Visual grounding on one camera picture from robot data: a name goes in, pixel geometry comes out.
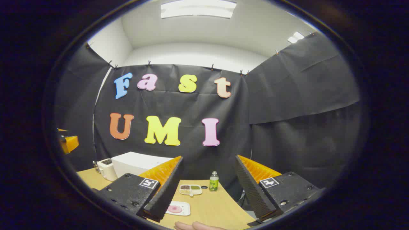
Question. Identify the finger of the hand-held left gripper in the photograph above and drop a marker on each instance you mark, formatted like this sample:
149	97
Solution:
62	130
71	143

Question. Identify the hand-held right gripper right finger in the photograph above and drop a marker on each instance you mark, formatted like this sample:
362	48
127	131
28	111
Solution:
252	191

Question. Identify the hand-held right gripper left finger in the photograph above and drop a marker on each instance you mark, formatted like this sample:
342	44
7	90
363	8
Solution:
166	195

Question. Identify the pink meat slice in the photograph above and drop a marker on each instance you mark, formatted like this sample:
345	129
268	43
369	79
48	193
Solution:
174	209

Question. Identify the white square plate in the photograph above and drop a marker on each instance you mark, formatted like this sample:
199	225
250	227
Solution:
185	209

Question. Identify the white divided dish of beans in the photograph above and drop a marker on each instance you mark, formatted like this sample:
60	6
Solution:
190	190

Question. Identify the white microwave oven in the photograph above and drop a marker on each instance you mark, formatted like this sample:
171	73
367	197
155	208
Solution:
134	163

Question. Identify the green drink bottle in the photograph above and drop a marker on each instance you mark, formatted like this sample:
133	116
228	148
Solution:
213	183

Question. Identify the white toaster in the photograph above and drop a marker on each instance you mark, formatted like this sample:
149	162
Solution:
107	169

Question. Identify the black backdrop cloth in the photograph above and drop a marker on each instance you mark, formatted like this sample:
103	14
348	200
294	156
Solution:
191	108

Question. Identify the row of black binder clips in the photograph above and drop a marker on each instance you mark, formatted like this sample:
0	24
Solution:
149	62

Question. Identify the small ceiling light panel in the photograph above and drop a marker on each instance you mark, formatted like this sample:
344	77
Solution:
295	37

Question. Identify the large ceiling light panel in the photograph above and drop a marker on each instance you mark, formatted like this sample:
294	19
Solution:
198	9

